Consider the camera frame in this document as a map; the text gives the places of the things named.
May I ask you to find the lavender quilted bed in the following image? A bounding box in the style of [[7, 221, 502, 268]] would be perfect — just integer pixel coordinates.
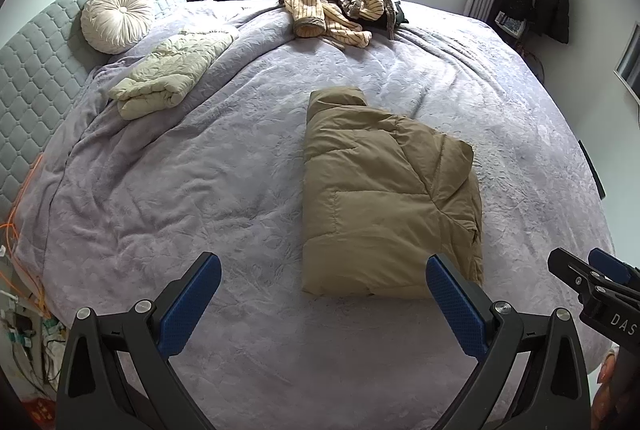
[[12, 0, 616, 430]]

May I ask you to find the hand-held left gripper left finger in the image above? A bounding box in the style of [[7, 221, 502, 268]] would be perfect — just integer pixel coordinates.
[[56, 251, 222, 430]]

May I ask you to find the blue white patterned bag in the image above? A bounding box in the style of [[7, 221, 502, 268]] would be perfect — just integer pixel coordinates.
[[495, 10, 526, 38]]

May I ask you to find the grey quilted headboard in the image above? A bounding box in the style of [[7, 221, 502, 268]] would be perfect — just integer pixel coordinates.
[[0, 0, 188, 216]]

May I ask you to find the dark garment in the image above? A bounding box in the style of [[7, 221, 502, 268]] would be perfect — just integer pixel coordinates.
[[372, 0, 410, 34]]

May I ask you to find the cream folded padded garment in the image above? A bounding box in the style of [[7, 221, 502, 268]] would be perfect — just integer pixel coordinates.
[[109, 26, 240, 121]]

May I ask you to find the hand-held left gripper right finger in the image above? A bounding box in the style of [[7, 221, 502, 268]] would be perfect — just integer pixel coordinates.
[[426, 253, 593, 430]]

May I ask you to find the red floor mat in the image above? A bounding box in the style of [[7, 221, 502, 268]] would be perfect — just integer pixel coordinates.
[[22, 397, 58, 421]]

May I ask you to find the khaki puffer jacket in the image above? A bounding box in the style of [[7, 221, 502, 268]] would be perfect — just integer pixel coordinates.
[[301, 86, 484, 301]]

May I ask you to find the person's right hand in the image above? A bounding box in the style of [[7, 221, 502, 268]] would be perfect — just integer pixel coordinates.
[[592, 346, 622, 430]]

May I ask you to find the beige striped garment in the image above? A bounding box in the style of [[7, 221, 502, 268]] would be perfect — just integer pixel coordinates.
[[277, 0, 396, 48]]

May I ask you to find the tangle of floor cables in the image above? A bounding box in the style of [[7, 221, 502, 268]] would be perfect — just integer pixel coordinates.
[[0, 290, 66, 391]]

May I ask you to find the orange cable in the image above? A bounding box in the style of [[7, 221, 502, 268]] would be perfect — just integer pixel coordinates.
[[0, 155, 51, 316]]

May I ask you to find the round cream pillow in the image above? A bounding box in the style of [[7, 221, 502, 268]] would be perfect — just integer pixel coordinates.
[[80, 0, 157, 55]]

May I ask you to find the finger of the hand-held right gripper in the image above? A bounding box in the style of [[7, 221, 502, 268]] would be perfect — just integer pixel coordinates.
[[589, 247, 640, 286], [547, 249, 606, 306]]

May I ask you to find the curved white framed television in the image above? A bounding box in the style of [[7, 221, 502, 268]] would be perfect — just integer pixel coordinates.
[[614, 23, 640, 104]]

